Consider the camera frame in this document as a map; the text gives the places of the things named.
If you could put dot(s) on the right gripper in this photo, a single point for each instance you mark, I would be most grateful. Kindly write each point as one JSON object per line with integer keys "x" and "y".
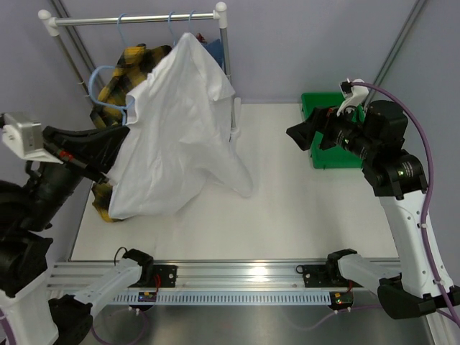
{"x": 323, "y": 120}

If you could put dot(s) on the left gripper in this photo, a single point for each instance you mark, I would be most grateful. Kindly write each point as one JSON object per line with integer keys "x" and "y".
{"x": 100, "y": 146}

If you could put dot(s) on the light blue hanger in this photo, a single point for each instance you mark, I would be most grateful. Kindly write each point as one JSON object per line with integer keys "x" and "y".
{"x": 113, "y": 99}

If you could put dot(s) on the white shirt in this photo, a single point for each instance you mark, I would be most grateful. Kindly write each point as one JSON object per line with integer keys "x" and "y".
{"x": 179, "y": 124}

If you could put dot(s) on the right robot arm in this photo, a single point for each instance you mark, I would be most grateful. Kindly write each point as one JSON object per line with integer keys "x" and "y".
{"x": 422, "y": 285}

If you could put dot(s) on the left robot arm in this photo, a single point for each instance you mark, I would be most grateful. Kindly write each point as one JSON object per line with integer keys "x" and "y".
{"x": 28, "y": 316}

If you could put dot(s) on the yellow black plaid shirt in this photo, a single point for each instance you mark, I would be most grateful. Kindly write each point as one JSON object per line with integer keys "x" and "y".
{"x": 145, "y": 58}

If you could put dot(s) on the blue checked shirt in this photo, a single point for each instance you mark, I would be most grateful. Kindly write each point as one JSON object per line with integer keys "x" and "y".
{"x": 216, "y": 50}

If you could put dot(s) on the hanger of yellow shirt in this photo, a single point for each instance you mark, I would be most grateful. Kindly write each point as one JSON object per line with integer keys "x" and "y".
{"x": 120, "y": 31}

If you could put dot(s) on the red plaid shirt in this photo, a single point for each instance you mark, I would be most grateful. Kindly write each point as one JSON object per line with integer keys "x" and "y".
{"x": 201, "y": 39}

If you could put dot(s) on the hanger of red shirt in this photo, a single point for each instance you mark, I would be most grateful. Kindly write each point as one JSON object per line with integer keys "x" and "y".
{"x": 172, "y": 32}

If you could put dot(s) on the green plastic bin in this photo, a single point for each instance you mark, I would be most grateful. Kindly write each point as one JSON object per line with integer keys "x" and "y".
{"x": 336, "y": 157}

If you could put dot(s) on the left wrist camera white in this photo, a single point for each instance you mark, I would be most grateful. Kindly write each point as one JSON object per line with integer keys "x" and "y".
{"x": 24, "y": 138}

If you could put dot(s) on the aluminium mounting rail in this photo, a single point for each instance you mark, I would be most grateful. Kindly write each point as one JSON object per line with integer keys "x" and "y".
{"x": 210, "y": 275}

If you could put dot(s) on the slotted cable duct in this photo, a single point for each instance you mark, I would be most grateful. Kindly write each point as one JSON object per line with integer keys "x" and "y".
{"x": 223, "y": 298}

